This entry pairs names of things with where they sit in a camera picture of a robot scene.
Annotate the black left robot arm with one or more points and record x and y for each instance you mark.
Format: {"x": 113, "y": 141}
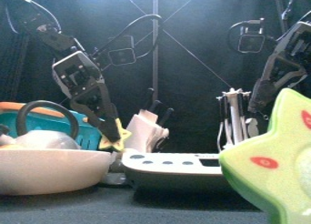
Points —
{"x": 53, "y": 39}

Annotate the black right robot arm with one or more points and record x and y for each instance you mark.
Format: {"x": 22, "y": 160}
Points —
{"x": 290, "y": 6}

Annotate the white toy stove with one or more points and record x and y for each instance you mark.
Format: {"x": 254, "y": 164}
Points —
{"x": 170, "y": 170}

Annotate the large green starfruit half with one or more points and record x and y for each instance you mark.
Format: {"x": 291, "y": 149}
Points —
{"x": 263, "y": 179}

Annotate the teal plastic basket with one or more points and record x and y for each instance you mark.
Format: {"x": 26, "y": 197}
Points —
{"x": 89, "y": 133}

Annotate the white utensil stand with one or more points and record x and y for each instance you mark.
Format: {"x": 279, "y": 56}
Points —
{"x": 235, "y": 112}

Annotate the pale pink cloth piece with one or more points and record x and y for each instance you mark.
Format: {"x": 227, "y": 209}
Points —
{"x": 142, "y": 133}

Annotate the orange plastic basket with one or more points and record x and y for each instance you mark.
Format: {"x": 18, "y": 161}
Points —
{"x": 10, "y": 106}

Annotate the white bowl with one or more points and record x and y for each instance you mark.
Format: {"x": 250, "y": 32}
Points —
{"x": 49, "y": 173}

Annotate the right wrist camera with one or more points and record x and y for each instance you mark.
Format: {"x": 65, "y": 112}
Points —
{"x": 251, "y": 42}

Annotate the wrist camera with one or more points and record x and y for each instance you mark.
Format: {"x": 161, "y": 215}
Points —
{"x": 251, "y": 42}
{"x": 122, "y": 56}

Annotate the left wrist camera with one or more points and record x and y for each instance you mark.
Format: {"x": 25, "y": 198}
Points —
{"x": 122, "y": 56}

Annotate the metal frame pole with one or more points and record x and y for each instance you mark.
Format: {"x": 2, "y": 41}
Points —
{"x": 155, "y": 36}

